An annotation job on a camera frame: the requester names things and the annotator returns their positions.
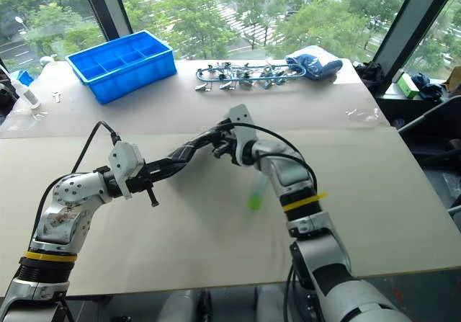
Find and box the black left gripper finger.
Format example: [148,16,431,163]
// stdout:
[142,157,182,176]
[143,161,192,190]

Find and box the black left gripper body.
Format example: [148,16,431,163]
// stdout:
[124,163,161,208]

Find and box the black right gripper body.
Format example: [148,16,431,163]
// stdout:
[210,125,239,165]

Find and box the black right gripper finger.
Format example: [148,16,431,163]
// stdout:
[186,138,218,161]
[167,125,221,161]

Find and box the green highlighter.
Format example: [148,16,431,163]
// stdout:
[246,175,269,213]

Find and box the blue clip drying hanger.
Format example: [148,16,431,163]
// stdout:
[194,58,308,93]

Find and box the blue compartment plastic bin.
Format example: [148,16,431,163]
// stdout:
[65,30,178,106]

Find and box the blue folded cloth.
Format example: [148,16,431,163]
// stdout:
[285,46,344,82]

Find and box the grey rounded shape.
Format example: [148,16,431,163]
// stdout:
[157,288,203,322]

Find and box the clear plastic bag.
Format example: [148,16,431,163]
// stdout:
[0,107,50,133]

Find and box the clear crumpled plastic wrap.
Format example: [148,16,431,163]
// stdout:
[344,107,381,124]

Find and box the white squeeze bottle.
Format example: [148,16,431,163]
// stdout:
[0,64,42,113]

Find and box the small blue container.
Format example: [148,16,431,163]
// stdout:
[14,69,35,87]

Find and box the black crumpled cloth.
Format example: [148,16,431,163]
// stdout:
[354,61,388,93]

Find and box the green small box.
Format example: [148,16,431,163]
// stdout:
[397,73,421,99]

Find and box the dark blue crumpled cloth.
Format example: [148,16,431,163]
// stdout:
[411,71,444,100]

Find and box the brown cardboard piece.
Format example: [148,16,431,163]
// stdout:
[441,65,461,93]

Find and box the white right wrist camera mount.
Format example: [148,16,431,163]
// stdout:
[228,104,259,166]

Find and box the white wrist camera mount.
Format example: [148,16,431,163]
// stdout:
[107,140,145,200]
[228,104,259,166]

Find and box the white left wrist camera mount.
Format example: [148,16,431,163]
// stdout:
[107,140,145,200]

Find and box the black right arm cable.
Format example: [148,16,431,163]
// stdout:
[225,119,318,202]

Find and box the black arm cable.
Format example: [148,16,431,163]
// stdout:
[225,119,318,202]
[31,120,122,240]

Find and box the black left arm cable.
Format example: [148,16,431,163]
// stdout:
[31,120,122,240]

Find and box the black window frame post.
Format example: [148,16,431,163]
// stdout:
[372,0,461,97]
[77,0,131,43]

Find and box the grey chair frame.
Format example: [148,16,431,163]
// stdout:
[397,94,461,164]

